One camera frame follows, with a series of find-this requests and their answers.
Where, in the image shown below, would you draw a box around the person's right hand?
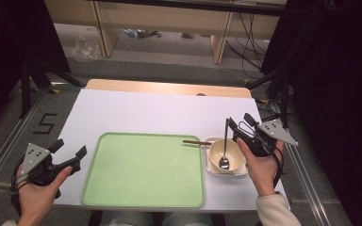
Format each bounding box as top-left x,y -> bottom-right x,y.
237,139 -> 285,197

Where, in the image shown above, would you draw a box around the thin grey cable loop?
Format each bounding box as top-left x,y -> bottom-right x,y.
238,121 -> 255,135

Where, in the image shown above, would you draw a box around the hanging black cables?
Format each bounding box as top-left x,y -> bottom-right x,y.
225,12 -> 267,79

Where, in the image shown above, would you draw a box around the person's leg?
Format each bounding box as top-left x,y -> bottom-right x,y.
162,211 -> 214,226
101,210 -> 155,226

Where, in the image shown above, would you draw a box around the person's right leg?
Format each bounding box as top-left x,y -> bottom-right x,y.
162,211 -> 214,226

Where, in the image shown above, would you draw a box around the cream bowl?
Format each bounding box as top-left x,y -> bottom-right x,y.
207,138 -> 247,172
205,137 -> 249,177

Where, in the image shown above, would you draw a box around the aluminium floor rail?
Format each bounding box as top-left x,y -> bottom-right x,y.
0,88 -> 50,196
281,125 -> 332,226

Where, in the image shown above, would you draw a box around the black metal stand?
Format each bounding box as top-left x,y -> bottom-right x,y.
246,69 -> 291,128
18,58 -> 83,120

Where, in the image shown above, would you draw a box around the person's left hand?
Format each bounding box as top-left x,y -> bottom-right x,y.
16,168 -> 74,219

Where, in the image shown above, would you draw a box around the person's left leg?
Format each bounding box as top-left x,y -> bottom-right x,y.
101,210 -> 155,226

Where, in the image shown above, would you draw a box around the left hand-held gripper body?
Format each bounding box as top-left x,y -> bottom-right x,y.
18,142 -> 68,187

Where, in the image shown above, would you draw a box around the clear plastic bag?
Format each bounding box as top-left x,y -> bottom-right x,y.
72,34 -> 104,61

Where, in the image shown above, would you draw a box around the light wooden desk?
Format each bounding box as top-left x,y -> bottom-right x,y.
43,0 -> 288,65

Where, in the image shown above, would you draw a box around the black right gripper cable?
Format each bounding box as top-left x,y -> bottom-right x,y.
271,145 -> 286,189

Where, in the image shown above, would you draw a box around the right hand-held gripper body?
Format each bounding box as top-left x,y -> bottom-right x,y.
237,120 -> 300,157

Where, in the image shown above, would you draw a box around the light green tray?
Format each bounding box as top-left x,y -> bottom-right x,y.
80,131 -> 206,209

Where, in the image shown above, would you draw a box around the metal spoon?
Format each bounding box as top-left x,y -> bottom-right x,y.
219,118 -> 231,170

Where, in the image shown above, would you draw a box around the tangled cable pile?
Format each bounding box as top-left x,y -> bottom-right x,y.
121,28 -> 163,40

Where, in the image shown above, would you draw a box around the white table cover board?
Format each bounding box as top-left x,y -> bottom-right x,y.
54,88 -> 291,212

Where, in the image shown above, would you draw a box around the black curtain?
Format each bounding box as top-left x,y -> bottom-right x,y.
259,0 -> 362,226
0,0 -> 72,140

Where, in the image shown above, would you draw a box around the brown chopstick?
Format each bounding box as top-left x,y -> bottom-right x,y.
182,139 -> 214,146

